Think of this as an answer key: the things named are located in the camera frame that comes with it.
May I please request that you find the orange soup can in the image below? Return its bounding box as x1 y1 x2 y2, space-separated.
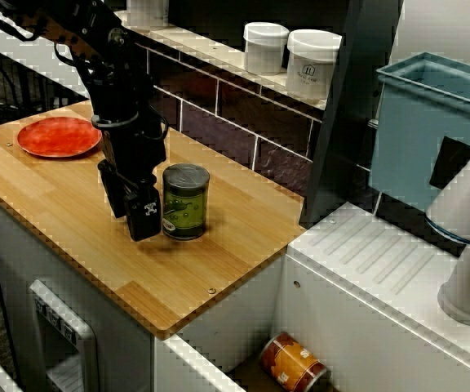
258 332 329 392

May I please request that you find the red round plate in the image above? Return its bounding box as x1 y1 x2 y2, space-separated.
16 117 104 159

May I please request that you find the white kitchen cabinet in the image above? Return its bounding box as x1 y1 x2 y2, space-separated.
0 187 157 392

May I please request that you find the plain white lidded jar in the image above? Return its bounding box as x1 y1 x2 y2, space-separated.
128 0 170 22
242 21 290 77

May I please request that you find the white jar printed label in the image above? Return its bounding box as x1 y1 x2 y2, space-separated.
286 29 343 101

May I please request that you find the teal plastic bin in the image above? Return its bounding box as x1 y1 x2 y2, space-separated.
370 51 470 213

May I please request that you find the green pea can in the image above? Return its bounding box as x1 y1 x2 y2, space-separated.
161 163 211 241

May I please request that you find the white curved faucet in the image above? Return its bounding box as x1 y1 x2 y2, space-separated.
424 122 470 327

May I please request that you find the grey dispenser panel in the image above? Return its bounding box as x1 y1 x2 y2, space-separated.
29 278 100 392

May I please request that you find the black hutch frame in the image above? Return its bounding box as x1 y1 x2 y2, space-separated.
103 0 406 229

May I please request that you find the dark tile backsplash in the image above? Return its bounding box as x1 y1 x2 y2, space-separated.
135 40 321 197

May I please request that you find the white sink unit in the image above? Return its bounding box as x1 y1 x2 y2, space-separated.
153 202 470 392

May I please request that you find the pale shelf board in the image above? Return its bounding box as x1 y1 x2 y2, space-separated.
112 10 330 111

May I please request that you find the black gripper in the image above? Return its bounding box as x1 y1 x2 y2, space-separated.
97 105 167 243

